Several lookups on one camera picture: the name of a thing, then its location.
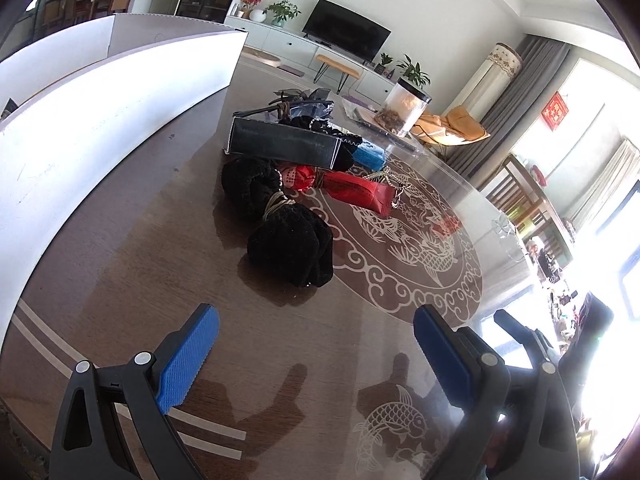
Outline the red fabric pouch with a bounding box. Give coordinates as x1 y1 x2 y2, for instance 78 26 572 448
320 171 396 218

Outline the blue white medicine box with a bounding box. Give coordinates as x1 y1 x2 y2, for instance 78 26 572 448
352 139 387 171

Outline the black velvet pouch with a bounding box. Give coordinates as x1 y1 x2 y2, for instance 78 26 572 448
221 155 334 287

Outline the black knit stitched pouch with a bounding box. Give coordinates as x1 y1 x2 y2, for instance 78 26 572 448
281 116 363 171

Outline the small red folding umbrella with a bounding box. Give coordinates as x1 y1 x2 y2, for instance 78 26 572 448
278 162 322 192

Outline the black odor bar box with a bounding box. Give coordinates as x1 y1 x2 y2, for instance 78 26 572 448
224 117 342 169

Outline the white cardboard sorting box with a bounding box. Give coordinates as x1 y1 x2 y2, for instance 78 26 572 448
1 14 245 330

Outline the wooden dining chair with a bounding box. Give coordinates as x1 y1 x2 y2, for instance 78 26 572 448
480 154 562 238

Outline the orange lounge chair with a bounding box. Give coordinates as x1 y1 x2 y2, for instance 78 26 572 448
410 106 490 148

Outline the clear plastic jar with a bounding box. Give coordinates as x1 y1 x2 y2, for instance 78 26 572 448
374 78 432 136

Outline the flat tray under jar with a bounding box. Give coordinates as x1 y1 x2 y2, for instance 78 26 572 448
342 99 426 155

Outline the wooden bench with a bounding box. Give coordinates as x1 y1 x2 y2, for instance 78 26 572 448
314 54 361 94

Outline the black television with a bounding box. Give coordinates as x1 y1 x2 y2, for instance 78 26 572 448
303 0 390 62

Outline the white tv cabinet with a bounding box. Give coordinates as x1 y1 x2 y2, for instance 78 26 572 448
224 16 395 105

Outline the green potted plant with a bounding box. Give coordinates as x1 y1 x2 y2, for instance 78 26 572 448
266 0 300 27

